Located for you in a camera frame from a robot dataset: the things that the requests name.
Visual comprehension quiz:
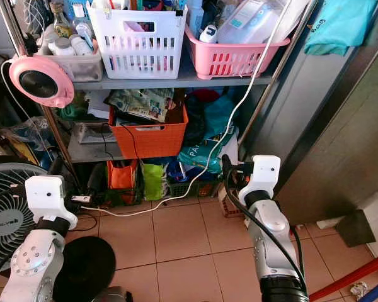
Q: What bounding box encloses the white jar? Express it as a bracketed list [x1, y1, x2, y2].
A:
[54, 36, 77, 56]

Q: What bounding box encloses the green plastic crate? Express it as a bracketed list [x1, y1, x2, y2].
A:
[167, 179, 221, 199]

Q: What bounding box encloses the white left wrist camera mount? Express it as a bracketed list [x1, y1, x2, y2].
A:
[25, 176, 79, 231]

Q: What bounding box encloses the grey standing fan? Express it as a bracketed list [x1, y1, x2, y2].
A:
[0, 164, 118, 302]

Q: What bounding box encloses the large white plastic bottle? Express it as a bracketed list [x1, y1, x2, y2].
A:
[216, 0, 279, 45]

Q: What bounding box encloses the teal plastic bag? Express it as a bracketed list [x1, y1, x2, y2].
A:
[176, 94, 240, 176]

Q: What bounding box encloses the green bag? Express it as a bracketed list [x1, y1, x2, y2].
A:
[141, 162, 168, 202]

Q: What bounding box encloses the metal shelf rack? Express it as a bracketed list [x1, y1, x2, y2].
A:
[0, 0, 319, 208]

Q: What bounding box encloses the stainless steel fridge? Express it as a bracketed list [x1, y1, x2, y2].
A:
[239, 0, 378, 226]

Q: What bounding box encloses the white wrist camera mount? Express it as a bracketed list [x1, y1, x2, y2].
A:
[238, 155, 282, 201]
[25, 176, 79, 231]

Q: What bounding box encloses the grey flat appliance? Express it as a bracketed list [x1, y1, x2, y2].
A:
[72, 121, 113, 144]

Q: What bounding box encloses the crumpled white paper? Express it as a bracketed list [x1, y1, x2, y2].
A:
[348, 282, 370, 298]

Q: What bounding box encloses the grey plastic tray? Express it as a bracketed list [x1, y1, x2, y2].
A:
[39, 41, 103, 82]

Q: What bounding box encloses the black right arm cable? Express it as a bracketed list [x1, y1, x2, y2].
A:
[224, 179, 308, 293]

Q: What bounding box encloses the clear plastic bag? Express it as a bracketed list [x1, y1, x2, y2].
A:
[0, 116, 54, 165]

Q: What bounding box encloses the orange plastic basket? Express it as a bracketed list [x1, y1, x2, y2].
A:
[108, 105, 189, 160]

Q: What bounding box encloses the white power cable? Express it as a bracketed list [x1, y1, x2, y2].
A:
[82, 0, 297, 218]

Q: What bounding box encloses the teal cloth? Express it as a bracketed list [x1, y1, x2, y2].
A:
[304, 0, 378, 56]

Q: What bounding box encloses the glass bottle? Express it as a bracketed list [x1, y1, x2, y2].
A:
[50, 0, 75, 38]

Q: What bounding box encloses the grey left robot leg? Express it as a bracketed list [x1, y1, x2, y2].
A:
[93, 286, 133, 302]

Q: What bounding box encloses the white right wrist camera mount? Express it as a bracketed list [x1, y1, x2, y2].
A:
[238, 155, 282, 201]

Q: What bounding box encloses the pink round ring lamp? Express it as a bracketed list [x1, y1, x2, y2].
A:
[9, 53, 76, 109]

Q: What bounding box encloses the pink plastic basket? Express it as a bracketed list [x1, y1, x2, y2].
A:
[183, 25, 292, 80]

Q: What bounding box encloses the orange bag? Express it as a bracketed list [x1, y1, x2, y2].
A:
[107, 160, 139, 205]

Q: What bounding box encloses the white plastic basket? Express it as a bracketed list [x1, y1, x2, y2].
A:
[86, 2, 188, 80]

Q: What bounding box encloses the printed newspaper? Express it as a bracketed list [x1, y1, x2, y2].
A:
[106, 88, 176, 123]

